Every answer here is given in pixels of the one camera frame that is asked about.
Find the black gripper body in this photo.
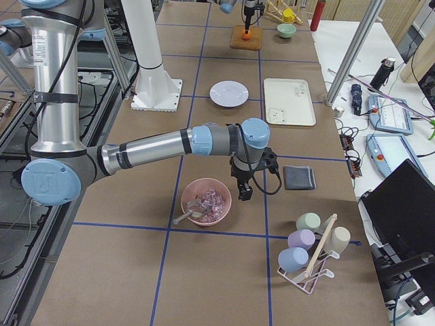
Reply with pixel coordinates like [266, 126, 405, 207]
[243, 0, 256, 19]
[230, 162, 263, 193]

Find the orange fruit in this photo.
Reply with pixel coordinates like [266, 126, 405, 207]
[241, 29, 251, 40]

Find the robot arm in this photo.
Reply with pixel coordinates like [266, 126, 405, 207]
[1, 1, 276, 206]
[209, 0, 265, 36]

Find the wooden tray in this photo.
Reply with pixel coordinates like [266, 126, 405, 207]
[230, 25, 262, 51]

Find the cream bear tray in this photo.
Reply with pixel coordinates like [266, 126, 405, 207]
[264, 78, 316, 126]

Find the wooden cup rack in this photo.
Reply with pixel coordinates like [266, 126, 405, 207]
[265, 0, 303, 25]

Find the pink bowl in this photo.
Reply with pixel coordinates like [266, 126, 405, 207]
[181, 178, 232, 226]

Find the yellow cup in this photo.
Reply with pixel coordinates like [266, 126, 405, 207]
[282, 8, 296, 23]

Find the green bowl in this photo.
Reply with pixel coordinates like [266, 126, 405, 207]
[277, 23, 297, 39]

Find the grey folded cloth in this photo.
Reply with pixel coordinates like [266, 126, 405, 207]
[283, 166, 317, 190]

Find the green pastel cup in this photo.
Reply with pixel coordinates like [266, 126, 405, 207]
[296, 212, 321, 232]

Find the purple pastel cup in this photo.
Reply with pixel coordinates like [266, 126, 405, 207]
[287, 229, 315, 251]

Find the red cylinder bottle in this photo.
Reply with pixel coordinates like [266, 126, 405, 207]
[310, 0, 326, 32]

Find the metal scoop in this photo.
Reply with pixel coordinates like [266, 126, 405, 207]
[173, 200, 207, 225]

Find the white plate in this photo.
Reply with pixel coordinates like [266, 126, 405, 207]
[209, 80, 249, 107]

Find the blue pastel cup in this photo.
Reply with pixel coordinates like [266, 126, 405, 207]
[278, 247, 309, 272]

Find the beige pastel cup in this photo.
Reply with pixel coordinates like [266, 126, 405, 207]
[323, 226, 351, 255]

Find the small metal cylinder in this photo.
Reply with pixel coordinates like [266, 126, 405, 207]
[333, 106, 345, 118]

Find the folded dark umbrella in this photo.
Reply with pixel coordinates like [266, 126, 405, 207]
[351, 84, 362, 115]

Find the black water bottle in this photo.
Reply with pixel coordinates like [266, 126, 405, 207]
[370, 57, 396, 90]

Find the black monitor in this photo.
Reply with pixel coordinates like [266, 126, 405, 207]
[362, 159, 434, 300]

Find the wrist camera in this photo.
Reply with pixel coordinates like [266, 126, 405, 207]
[257, 147, 279, 176]

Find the white wire cup rack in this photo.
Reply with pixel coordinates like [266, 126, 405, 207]
[277, 213, 340, 294]

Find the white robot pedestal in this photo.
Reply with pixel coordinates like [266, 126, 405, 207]
[122, 0, 183, 112]

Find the aluminium frame post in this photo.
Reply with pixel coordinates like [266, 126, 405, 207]
[325, 0, 385, 107]

